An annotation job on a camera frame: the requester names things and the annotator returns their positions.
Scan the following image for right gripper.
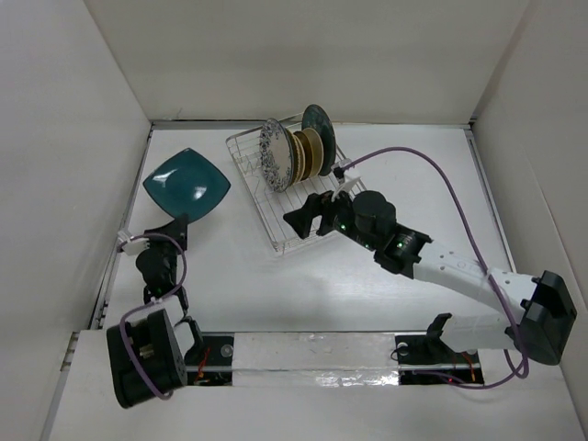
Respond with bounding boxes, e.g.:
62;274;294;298
282;182;379;253

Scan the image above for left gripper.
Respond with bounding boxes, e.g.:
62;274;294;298
141;213;186;284

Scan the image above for square teal plate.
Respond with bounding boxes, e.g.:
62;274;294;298
142;148;231;223

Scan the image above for cream plate with characters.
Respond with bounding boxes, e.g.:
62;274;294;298
294;136;306;183

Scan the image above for plain cream plate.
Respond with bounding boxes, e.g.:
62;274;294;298
302;128;324;178

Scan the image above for brown gold patterned plate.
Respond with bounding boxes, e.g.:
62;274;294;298
295;128;322;180

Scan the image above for blue floral white plate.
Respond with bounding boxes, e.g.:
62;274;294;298
259;119;294;192

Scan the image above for round teal plate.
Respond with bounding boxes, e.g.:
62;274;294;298
301;104;336;176

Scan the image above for yellow plate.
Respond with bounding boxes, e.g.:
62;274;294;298
287;130;298;186

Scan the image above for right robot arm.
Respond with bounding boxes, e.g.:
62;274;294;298
283;190;577;366

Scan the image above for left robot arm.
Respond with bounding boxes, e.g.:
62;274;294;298
107;213;205;409

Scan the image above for wire dish rack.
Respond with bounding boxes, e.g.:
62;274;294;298
226;122;339;254

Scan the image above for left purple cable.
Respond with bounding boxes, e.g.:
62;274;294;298
118;233;188;400

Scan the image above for purple cable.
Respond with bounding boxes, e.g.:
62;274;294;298
118;233;188;400
337;146;529;390

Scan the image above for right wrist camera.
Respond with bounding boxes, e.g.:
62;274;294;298
331;158;361;202

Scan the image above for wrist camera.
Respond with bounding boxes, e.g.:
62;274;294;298
331;158;361;202
116;230;149;256

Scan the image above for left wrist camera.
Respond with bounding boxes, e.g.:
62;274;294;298
116;230;149;256

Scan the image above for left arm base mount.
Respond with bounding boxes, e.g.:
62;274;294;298
185;333;234;387

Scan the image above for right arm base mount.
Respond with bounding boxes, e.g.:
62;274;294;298
390;313;484;386

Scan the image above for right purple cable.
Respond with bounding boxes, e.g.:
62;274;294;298
337;146;529;390

